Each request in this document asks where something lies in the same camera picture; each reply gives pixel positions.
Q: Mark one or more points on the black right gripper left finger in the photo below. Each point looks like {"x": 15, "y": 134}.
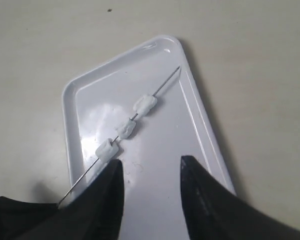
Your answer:
{"x": 95, "y": 214}

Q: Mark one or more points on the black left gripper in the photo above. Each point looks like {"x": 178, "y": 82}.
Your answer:
{"x": 21, "y": 220}

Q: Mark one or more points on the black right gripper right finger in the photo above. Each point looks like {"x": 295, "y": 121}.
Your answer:
{"x": 213, "y": 212}

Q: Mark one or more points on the white marshmallow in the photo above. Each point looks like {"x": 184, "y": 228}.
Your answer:
{"x": 106, "y": 150}
{"x": 125, "y": 128}
{"x": 144, "y": 104}

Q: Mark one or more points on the thin metal skewer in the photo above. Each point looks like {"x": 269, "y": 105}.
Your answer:
{"x": 101, "y": 163}

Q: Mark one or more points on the white plastic tray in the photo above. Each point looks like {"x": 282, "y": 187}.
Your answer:
{"x": 95, "y": 103}

